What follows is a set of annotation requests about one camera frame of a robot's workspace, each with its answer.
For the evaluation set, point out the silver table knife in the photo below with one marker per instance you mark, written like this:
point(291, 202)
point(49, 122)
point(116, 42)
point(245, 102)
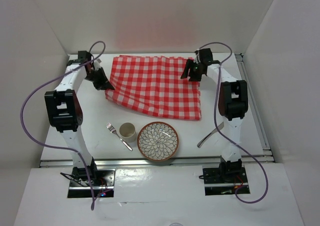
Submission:
point(208, 135)

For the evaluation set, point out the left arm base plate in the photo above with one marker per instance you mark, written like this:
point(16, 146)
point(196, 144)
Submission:
point(103, 184)

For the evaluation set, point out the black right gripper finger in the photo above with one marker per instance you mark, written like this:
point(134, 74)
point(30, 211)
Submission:
point(195, 75)
point(188, 69)

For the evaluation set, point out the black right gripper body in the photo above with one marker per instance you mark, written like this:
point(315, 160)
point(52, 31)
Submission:
point(195, 67)

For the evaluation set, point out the beige cup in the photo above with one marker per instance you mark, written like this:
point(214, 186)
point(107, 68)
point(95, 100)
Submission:
point(128, 132)

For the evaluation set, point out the floral patterned ceramic bowl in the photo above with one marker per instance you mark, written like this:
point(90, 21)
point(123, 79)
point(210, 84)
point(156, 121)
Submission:
point(158, 141)

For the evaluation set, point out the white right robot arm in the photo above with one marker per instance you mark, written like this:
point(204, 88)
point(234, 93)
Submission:
point(230, 106)

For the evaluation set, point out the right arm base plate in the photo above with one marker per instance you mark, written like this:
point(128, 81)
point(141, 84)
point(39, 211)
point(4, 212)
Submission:
point(215, 184)

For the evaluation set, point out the silver fork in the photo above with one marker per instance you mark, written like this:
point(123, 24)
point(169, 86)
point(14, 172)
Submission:
point(113, 131)

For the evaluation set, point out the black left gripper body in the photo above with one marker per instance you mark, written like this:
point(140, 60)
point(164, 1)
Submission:
point(95, 76)

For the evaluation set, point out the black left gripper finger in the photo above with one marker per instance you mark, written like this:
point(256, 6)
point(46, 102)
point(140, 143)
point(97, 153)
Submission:
point(103, 78)
point(102, 86)

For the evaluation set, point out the red white checkered cloth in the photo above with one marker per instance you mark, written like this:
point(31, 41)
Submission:
point(153, 86)

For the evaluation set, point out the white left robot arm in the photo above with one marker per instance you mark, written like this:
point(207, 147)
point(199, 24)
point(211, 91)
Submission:
point(65, 113)

